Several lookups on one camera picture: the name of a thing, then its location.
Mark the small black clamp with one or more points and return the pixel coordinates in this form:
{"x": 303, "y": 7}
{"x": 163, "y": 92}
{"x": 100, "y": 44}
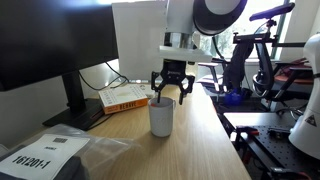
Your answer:
{"x": 278, "y": 132}

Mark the orange and white book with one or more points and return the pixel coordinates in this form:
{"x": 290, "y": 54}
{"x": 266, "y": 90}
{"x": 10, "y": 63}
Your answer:
{"x": 121, "y": 97}

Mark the clear plastic bag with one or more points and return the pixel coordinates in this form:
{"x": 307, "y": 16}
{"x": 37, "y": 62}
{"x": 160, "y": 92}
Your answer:
{"x": 100, "y": 146}

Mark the white printed label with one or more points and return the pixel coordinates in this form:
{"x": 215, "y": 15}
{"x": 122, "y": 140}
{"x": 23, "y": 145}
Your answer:
{"x": 43, "y": 156}

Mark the black jacket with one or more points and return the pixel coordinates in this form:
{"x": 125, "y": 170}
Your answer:
{"x": 238, "y": 63}

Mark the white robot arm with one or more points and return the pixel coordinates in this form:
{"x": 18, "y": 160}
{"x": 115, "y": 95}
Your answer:
{"x": 180, "y": 20}

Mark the white upright board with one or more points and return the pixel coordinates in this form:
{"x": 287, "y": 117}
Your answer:
{"x": 138, "y": 40}

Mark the red seat cushion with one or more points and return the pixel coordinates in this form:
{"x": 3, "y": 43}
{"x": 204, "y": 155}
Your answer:
{"x": 293, "y": 75}

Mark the blue plastic object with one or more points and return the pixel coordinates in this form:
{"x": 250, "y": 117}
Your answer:
{"x": 232, "y": 97}

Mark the black perforated breadboard table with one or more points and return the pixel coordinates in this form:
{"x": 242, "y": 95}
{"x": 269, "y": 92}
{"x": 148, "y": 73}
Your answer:
{"x": 280, "y": 150}

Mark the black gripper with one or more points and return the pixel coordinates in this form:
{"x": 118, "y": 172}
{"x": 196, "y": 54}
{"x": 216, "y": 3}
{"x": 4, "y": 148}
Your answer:
{"x": 175, "y": 71}

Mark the grey armrest office chair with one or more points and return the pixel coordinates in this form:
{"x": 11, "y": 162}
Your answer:
{"x": 210, "y": 71}

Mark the black computer monitor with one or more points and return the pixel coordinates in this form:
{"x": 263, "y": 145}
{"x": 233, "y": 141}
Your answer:
{"x": 50, "y": 36}

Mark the black office chair with headrest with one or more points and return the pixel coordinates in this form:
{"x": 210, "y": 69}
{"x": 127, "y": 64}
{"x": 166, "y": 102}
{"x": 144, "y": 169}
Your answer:
{"x": 265, "y": 66}

